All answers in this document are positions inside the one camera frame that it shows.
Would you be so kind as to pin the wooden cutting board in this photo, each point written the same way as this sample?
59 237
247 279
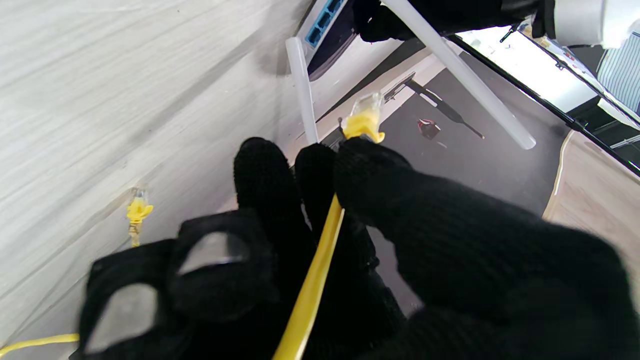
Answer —
600 200

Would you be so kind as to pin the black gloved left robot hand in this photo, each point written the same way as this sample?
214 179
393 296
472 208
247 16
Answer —
475 12

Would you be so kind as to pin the black metal frame bar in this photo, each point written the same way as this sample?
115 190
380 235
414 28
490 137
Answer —
550 107

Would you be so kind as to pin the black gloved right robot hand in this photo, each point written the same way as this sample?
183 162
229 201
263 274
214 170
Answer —
475 260

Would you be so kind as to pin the small red black object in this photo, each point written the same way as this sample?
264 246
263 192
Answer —
429 129

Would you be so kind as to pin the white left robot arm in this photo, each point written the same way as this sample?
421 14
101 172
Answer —
595 20

